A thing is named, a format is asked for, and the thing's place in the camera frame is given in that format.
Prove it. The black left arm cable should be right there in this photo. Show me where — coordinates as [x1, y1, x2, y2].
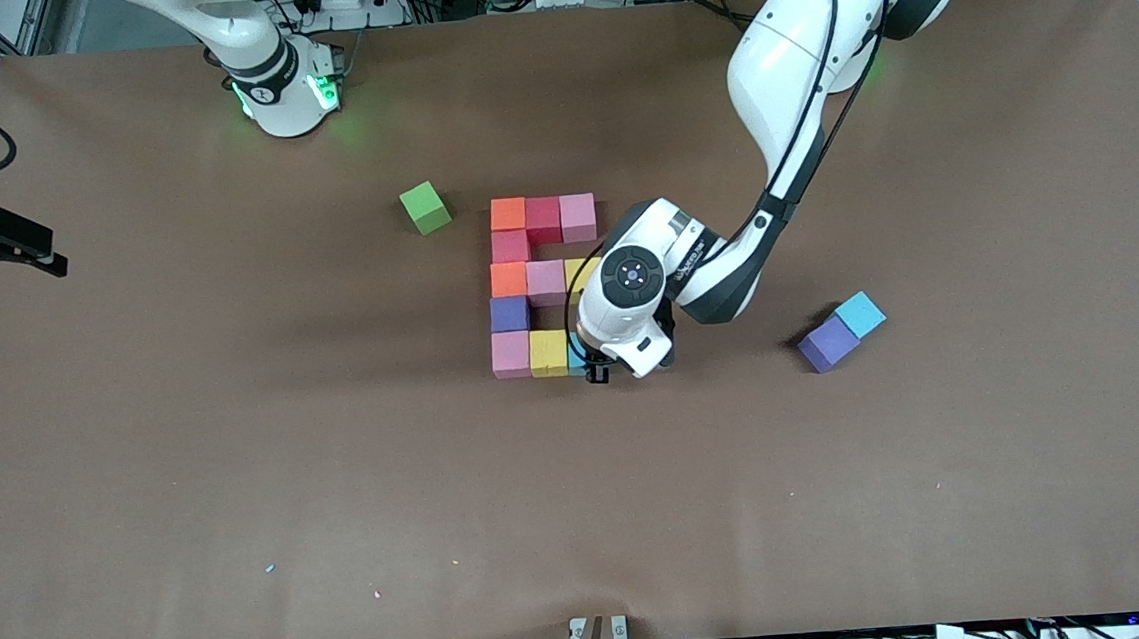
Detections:
[542, 0, 907, 361]

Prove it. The red foam cube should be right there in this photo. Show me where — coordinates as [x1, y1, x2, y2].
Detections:
[524, 196, 565, 247]
[490, 229, 532, 266]

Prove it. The yellow foam cube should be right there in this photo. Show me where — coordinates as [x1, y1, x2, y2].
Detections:
[527, 328, 571, 379]
[564, 256, 605, 299]

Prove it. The pink foam cube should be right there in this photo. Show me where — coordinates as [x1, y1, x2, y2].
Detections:
[558, 192, 599, 245]
[525, 259, 570, 309]
[489, 330, 534, 380]

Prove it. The purple foam cube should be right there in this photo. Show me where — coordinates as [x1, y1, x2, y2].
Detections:
[488, 295, 532, 335]
[796, 313, 864, 373]

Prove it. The green foam cube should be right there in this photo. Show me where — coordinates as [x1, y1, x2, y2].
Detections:
[398, 179, 454, 238]

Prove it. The orange foam cube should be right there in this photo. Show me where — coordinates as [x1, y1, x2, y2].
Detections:
[489, 261, 530, 300]
[489, 197, 529, 234]

